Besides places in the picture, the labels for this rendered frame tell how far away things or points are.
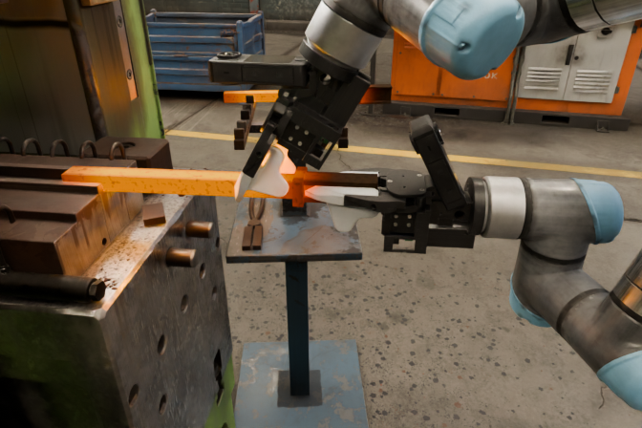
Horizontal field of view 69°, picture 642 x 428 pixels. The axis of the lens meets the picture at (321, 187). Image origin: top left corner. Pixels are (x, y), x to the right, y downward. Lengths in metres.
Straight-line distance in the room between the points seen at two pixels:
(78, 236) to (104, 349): 0.14
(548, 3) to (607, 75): 3.74
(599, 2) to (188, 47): 4.14
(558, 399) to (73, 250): 1.51
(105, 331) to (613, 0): 0.59
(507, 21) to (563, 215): 0.26
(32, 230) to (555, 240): 0.60
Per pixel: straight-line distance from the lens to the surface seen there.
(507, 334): 1.93
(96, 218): 0.66
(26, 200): 0.69
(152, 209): 0.73
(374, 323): 1.86
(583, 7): 0.49
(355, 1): 0.48
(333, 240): 1.07
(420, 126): 0.53
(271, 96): 1.19
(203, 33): 4.40
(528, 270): 0.64
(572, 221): 0.60
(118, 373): 0.64
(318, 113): 0.53
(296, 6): 8.38
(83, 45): 0.90
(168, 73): 4.59
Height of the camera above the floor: 1.27
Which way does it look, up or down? 27 degrees down
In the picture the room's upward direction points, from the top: straight up
